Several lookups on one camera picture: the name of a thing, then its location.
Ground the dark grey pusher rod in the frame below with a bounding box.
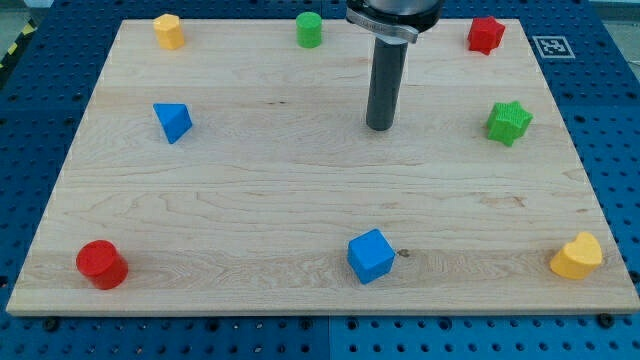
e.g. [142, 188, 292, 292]
[365, 38, 408, 131]

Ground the red cylinder block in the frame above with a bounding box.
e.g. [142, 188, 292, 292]
[76, 239, 129, 290]

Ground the yellow heart block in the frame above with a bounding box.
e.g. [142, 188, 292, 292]
[549, 232, 603, 280]

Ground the wooden board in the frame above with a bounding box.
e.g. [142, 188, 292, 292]
[7, 19, 639, 317]

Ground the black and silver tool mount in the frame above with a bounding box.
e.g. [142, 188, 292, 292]
[346, 0, 444, 43]

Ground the blue cube block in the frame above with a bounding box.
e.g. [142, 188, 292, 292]
[347, 229, 395, 284]

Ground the green cylinder block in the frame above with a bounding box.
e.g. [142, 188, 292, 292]
[295, 12, 322, 48]

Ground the yellow hexagon block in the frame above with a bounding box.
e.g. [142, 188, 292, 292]
[153, 13, 185, 50]

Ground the fiducial marker tag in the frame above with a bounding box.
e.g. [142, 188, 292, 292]
[532, 35, 575, 59]

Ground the red star block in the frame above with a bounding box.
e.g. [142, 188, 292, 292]
[467, 16, 506, 55]

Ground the blue triangle block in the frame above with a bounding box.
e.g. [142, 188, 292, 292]
[152, 103, 193, 144]

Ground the green star block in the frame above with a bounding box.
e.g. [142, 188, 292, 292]
[486, 101, 534, 147]

